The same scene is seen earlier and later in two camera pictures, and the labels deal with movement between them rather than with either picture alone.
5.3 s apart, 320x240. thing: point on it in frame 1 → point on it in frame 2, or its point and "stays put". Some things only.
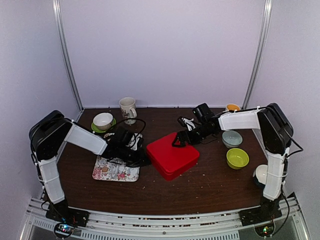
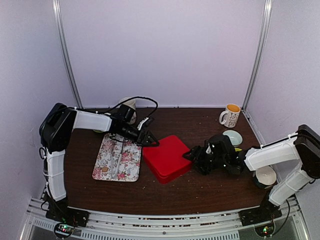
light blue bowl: (232, 138) stays put
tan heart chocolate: (105, 169) stays put
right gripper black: (188, 139) → (195, 150)
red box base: (173, 176) → (166, 180)
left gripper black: (139, 161) → (142, 138)
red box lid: (169, 158) stays put
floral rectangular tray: (116, 169) stays put
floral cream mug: (128, 107) stays put
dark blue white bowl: (260, 175) stays put
